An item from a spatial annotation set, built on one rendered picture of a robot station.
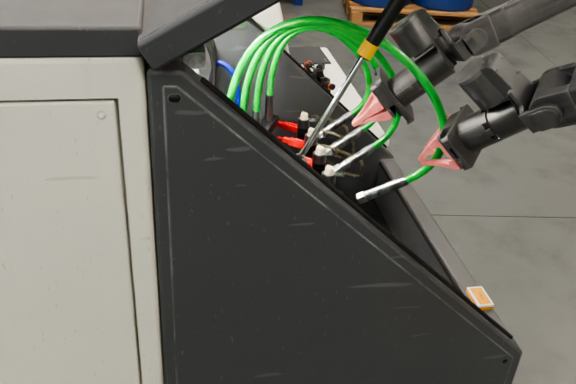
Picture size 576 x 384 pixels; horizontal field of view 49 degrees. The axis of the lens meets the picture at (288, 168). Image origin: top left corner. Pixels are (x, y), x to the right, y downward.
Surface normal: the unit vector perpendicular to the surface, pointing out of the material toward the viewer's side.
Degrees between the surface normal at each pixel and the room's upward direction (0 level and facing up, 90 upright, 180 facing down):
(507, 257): 0
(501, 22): 68
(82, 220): 90
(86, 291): 90
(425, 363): 90
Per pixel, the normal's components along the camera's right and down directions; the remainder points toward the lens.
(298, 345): 0.18, 0.51
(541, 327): 0.06, -0.87
